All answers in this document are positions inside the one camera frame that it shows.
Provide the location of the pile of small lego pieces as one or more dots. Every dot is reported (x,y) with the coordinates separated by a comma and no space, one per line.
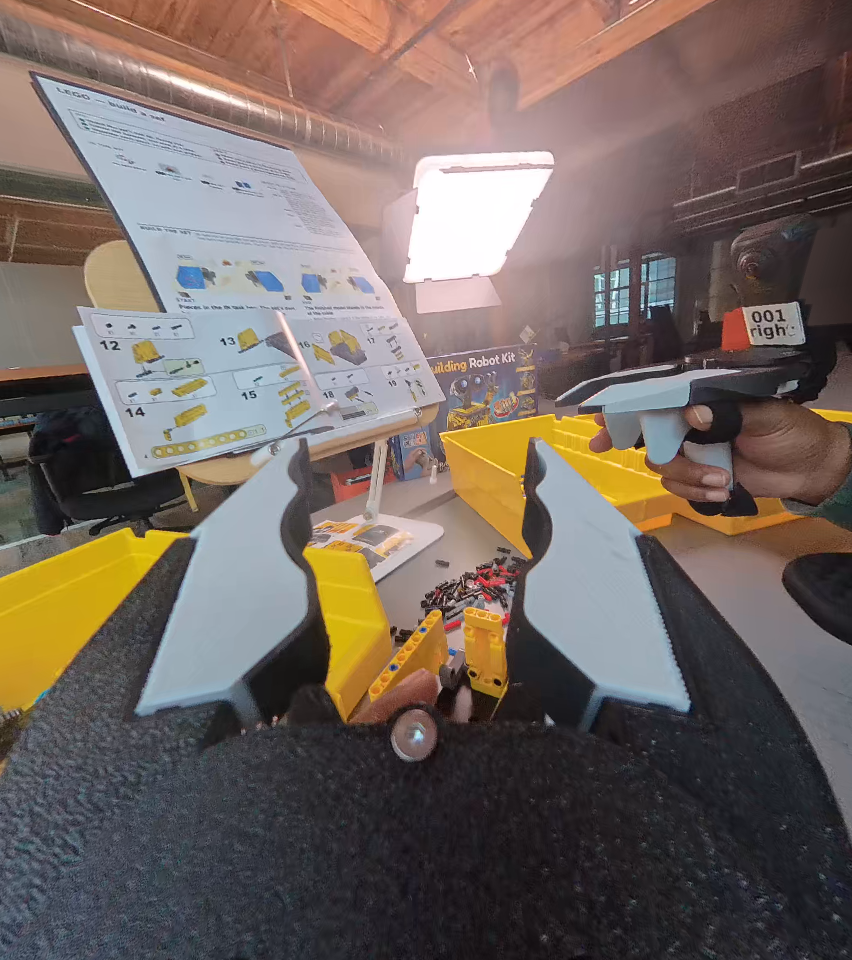
(471,581)

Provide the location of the small toy box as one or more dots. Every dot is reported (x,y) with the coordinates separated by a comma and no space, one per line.
(414,454)

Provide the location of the yellow lego robot model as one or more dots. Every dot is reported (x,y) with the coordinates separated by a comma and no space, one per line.
(486,645)

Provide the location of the yellow plastic bin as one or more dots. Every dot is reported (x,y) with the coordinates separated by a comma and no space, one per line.
(36,622)

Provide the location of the black office chair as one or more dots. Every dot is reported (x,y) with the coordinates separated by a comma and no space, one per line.
(96,465)

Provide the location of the yellow divided parts bin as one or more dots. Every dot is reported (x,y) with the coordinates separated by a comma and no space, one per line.
(486,465)

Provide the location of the laminated instruction sheet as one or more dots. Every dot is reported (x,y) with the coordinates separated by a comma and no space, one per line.
(208,202)

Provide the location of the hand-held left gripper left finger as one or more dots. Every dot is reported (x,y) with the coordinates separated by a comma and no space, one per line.
(231,600)

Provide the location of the lego sticker sheet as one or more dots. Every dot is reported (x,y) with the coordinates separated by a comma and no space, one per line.
(366,536)

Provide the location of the lego instruction booklet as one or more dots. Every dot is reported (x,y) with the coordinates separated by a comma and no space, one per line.
(193,390)

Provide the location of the dark framed window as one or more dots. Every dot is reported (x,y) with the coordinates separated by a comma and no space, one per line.
(635,289)

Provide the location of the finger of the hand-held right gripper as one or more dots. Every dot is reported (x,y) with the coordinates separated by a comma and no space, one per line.
(620,379)
(643,395)

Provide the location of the robot kit box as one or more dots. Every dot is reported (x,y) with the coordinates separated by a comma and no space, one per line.
(493,375)

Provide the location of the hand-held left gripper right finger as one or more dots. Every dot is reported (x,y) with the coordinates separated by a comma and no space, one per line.
(598,600)

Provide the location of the silver ventilation duct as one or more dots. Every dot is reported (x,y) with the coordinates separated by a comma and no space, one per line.
(171,86)

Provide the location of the person's right hand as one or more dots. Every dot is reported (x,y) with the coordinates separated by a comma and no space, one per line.
(785,450)

